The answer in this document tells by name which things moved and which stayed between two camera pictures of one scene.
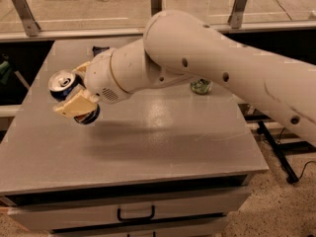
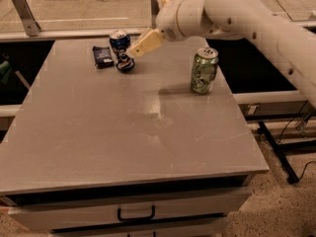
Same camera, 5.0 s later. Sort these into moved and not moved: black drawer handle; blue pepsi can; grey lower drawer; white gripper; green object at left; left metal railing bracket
Moved: blue pepsi can; white gripper
Not moved: left metal railing bracket; grey lower drawer; black drawer handle; green object at left
